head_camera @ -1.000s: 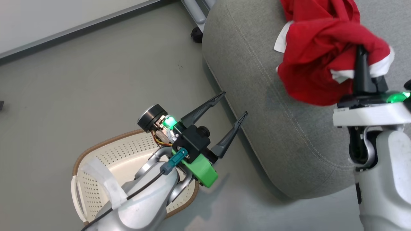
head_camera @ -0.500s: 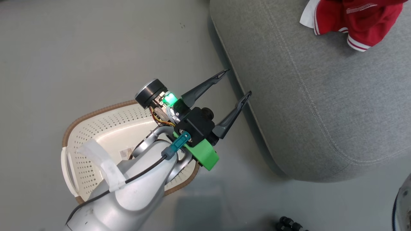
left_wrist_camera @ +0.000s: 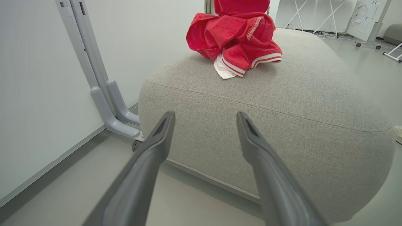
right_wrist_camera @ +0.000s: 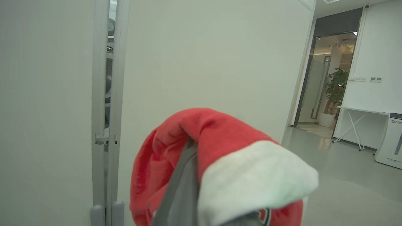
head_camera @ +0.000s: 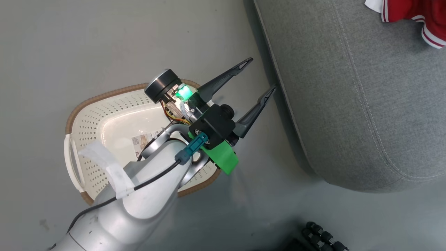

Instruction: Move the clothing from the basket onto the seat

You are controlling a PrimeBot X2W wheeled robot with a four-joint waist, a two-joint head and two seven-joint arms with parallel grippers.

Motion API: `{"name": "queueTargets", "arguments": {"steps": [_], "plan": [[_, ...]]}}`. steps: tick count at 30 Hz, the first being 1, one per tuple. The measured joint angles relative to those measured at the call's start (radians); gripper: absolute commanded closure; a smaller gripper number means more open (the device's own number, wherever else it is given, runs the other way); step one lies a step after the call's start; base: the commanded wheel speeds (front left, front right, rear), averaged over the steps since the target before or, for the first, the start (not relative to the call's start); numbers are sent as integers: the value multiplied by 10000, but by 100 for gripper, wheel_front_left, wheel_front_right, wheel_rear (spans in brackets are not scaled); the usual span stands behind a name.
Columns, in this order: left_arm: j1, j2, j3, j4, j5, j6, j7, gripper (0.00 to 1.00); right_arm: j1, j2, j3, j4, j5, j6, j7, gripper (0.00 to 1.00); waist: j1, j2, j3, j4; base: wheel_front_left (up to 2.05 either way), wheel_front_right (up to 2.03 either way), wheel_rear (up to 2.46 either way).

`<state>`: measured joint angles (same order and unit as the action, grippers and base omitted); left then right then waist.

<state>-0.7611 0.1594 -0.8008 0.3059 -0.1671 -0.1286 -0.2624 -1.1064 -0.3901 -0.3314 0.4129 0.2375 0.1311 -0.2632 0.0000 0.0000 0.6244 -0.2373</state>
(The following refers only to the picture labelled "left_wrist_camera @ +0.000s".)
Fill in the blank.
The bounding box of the white folding stand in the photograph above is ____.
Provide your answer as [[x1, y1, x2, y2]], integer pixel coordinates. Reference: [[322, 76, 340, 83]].
[[284, 0, 310, 32], [312, 0, 346, 37]]

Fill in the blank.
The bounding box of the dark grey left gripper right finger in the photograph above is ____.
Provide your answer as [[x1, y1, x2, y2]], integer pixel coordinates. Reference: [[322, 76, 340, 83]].
[[236, 111, 329, 226]]

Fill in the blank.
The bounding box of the red garment white trim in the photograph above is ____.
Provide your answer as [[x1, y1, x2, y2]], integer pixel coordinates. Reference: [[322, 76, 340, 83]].
[[186, 0, 283, 79]]

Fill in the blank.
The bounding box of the floor cable bundle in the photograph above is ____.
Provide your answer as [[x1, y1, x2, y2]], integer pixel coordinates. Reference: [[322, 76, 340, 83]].
[[316, 31, 346, 40]]

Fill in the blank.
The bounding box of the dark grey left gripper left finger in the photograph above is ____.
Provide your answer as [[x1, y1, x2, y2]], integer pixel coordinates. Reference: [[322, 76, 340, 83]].
[[82, 110, 176, 226]]

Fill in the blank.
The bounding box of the grey partition stand leg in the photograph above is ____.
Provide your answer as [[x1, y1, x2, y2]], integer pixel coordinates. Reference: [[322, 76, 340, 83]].
[[70, 0, 141, 126], [55, 0, 144, 142]]

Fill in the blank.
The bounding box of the white tube rack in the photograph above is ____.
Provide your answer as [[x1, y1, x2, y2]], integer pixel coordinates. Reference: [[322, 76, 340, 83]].
[[383, 42, 402, 63]]

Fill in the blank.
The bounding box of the white partition panel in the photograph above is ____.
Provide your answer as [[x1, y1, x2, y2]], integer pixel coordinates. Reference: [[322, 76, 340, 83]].
[[83, 0, 206, 112], [0, 0, 109, 207]]

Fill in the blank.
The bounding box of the white board on wheels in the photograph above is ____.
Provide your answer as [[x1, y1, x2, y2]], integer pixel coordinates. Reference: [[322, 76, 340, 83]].
[[345, 0, 393, 50]]

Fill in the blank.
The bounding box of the grey round pouf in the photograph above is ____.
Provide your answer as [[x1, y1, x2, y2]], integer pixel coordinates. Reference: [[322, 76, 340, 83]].
[[383, 24, 402, 46]]

